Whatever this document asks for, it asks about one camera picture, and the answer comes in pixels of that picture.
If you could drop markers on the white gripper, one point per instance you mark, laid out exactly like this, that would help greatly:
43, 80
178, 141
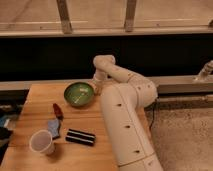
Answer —
98, 84

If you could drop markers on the green ceramic bowl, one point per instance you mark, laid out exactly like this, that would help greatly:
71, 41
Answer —
79, 94

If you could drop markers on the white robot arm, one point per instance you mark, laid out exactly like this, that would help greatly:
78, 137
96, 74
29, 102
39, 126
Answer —
130, 143

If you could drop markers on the black white striped box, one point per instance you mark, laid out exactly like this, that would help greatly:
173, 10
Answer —
80, 137

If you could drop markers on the wooden table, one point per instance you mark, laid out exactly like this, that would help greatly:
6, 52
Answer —
67, 156

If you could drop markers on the white plastic cup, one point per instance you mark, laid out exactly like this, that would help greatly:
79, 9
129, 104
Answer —
41, 142

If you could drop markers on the dark clutter left of table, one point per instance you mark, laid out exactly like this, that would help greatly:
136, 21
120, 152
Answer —
5, 132

